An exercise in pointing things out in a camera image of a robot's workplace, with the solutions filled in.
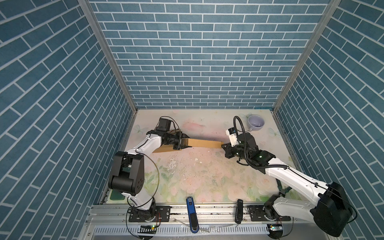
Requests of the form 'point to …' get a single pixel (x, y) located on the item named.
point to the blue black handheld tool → (193, 220)
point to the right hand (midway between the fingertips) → (220, 144)
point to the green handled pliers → (282, 192)
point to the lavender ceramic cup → (255, 122)
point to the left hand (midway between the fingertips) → (193, 139)
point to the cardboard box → (165, 147)
